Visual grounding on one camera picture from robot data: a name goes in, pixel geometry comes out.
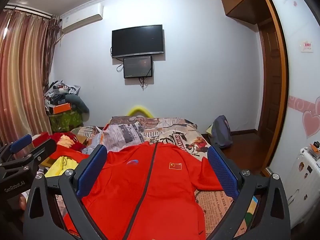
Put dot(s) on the dark grey pillow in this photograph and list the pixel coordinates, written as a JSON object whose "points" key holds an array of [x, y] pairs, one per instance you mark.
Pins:
{"points": [[81, 103]]}

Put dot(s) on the cartoon fleece blanket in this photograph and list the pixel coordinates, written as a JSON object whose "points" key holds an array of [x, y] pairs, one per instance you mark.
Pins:
{"points": [[251, 212]]}

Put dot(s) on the person's left hand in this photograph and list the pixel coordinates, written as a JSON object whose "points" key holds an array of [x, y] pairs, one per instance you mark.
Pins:
{"points": [[22, 202]]}

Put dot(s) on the red zip jacket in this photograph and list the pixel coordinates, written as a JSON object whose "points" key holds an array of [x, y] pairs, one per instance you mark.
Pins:
{"points": [[150, 192]]}

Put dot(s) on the yellow foam tube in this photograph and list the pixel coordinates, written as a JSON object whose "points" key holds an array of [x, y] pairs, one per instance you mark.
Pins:
{"points": [[140, 110]]}

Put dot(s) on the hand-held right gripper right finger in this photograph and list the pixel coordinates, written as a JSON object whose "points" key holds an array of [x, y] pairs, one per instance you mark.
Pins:
{"points": [[222, 170]]}

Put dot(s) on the newspaper print quilt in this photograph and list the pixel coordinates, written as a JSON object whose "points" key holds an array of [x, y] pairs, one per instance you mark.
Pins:
{"points": [[170, 132]]}

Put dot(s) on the red box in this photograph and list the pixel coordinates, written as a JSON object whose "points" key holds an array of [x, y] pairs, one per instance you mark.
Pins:
{"points": [[40, 138]]}

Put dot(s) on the dark brown patterned curtain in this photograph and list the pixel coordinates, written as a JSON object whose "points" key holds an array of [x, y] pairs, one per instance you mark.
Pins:
{"points": [[52, 45]]}

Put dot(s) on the pink heart decal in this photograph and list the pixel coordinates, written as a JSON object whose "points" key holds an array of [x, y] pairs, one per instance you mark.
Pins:
{"points": [[311, 122]]}

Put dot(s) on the red white paper sticker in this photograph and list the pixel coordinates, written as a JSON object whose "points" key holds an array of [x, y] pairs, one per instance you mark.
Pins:
{"points": [[307, 47]]}

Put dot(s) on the white curtain rail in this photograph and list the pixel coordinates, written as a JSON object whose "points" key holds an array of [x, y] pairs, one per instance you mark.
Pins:
{"points": [[27, 10]]}

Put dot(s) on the small orange black gadget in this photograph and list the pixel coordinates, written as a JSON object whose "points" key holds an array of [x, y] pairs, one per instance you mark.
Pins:
{"points": [[315, 150]]}

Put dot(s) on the striped brown curtain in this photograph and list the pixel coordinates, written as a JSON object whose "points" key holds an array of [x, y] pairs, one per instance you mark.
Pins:
{"points": [[20, 80]]}

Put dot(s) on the white stickered suitcase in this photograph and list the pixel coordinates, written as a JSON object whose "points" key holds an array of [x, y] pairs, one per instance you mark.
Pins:
{"points": [[303, 180]]}

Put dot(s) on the white air conditioner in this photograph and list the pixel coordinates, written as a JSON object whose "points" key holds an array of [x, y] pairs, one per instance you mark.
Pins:
{"points": [[82, 17]]}

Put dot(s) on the yellow cloth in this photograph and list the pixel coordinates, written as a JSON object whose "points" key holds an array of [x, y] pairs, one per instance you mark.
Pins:
{"points": [[63, 166]]}

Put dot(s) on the small black wall monitor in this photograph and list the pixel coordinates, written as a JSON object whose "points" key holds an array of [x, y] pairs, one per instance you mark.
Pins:
{"points": [[138, 67]]}

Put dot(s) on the wooden overhead cabinet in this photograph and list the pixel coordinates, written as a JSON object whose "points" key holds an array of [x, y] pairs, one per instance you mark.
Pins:
{"points": [[240, 2]]}

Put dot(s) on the brown wooden door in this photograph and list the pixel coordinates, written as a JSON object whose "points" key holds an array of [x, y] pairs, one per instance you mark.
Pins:
{"points": [[271, 80]]}

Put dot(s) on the grey blue backpack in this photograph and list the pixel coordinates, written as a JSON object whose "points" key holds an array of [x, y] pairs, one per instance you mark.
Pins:
{"points": [[221, 132]]}

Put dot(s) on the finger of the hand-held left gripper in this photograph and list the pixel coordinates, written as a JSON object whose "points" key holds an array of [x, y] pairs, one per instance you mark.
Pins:
{"points": [[42, 151], [21, 143]]}

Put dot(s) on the orange box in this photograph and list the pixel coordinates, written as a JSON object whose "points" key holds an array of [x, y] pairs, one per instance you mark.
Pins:
{"points": [[61, 108]]}

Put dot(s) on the yellow paper bag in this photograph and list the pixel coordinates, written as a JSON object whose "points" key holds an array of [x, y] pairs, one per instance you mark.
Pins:
{"points": [[209, 130]]}

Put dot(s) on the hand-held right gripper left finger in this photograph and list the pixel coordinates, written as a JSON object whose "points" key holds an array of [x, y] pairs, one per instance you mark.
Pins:
{"points": [[91, 170]]}

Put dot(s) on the black wall television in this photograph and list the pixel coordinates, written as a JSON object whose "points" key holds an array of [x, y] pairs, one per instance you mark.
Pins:
{"points": [[137, 41]]}

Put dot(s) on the white sliding wardrobe door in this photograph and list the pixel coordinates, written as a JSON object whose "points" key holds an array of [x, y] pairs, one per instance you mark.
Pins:
{"points": [[297, 80]]}

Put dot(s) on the red plush toy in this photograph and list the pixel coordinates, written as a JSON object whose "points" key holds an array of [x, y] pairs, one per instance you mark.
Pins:
{"points": [[70, 141]]}

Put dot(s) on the pile of household clutter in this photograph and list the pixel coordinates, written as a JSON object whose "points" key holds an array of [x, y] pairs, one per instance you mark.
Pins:
{"points": [[60, 90]]}

